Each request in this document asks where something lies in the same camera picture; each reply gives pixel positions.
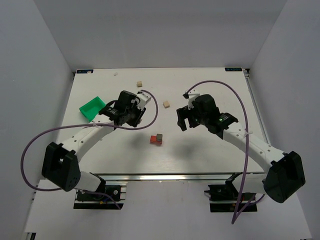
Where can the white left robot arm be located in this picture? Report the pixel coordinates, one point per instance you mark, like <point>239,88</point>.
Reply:
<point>61,160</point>

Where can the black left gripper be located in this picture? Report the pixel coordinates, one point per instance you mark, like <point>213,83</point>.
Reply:
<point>135,117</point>

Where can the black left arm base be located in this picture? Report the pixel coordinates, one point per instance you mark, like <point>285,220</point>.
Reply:
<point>110,197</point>

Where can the blue corner label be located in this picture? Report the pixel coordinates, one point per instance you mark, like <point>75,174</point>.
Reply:
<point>84,71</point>
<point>233,69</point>

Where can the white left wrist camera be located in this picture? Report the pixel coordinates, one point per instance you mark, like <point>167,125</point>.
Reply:
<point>142,99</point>

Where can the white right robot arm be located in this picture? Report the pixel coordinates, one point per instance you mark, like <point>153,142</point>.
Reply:
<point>283,172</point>

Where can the green plastic tray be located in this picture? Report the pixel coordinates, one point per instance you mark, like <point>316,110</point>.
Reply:
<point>92,108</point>

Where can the wood cube with red square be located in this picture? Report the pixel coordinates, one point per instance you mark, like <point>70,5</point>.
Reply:
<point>139,84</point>

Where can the dark olive cube block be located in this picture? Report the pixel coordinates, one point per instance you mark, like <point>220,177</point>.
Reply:
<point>159,137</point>

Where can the blue left corner label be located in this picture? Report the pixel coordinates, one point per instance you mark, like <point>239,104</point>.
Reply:
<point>84,71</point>

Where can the aluminium right frame rail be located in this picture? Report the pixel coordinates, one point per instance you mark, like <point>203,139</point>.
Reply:
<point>261,117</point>

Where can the blue right corner label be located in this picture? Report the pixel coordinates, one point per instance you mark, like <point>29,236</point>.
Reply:
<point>233,69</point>

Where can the red wood block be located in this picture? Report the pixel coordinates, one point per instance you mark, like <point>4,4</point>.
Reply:
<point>153,140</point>

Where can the wood cube with number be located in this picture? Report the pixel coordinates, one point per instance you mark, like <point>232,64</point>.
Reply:
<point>166,104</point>

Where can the aluminium frame rail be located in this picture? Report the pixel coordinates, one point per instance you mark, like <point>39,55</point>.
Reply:
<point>166,177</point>
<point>261,117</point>

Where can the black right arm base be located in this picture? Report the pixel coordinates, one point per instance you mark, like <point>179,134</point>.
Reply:
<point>223,197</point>

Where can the aluminium front frame rail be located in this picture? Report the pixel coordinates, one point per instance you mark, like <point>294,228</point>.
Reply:
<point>166,177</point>

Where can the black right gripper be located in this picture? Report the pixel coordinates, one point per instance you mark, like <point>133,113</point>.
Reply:
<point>184,113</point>

